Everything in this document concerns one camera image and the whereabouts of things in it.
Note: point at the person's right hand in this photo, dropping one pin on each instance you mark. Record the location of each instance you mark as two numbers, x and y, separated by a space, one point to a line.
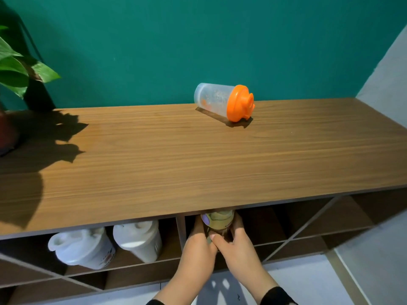
238 254

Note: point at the person's left hand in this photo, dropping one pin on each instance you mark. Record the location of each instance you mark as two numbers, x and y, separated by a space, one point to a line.
197 250

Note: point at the person's right thumb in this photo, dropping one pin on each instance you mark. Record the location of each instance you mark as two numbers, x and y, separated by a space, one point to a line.
219 240

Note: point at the person's left fingers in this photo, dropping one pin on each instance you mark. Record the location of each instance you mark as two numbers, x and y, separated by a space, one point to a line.
198 226

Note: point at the green labelled bottle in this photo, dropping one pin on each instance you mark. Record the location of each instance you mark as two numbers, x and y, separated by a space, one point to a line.
217 220

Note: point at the person's right forearm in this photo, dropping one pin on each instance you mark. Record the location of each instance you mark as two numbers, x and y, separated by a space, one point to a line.
265 287

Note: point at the person's left forearm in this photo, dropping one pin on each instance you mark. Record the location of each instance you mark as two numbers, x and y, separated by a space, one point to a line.
181 287

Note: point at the white shaker bottle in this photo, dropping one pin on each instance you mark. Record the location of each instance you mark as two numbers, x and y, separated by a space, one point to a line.
83 248
140 239

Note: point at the wooden shelf cabinet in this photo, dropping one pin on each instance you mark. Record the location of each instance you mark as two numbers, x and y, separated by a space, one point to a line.
203 161

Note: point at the clear shaker bottle orange lid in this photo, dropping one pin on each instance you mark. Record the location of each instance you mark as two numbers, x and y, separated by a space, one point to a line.
226 102

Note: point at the green leafy plant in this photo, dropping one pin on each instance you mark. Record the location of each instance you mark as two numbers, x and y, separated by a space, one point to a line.
16 71

